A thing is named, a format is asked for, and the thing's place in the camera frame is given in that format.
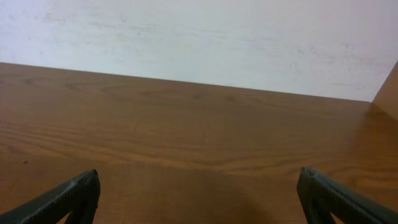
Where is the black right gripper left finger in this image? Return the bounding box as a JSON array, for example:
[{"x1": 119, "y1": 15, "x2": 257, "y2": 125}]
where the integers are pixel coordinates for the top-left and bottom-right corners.
[{"x1": 1, "y1": 169, "x2": 101, "y2": 224}]

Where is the brown wooden side panel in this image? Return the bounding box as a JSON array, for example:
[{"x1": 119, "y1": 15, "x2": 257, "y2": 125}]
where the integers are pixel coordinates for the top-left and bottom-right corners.
[{"x1": 372, "y1": 62, "x2": 398, "y2": 121}]

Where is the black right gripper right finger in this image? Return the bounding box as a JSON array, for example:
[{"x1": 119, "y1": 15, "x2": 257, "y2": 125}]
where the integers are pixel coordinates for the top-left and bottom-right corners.
[{"x1": 297, "y1": 167, "x2": 397, "y2": 224}]

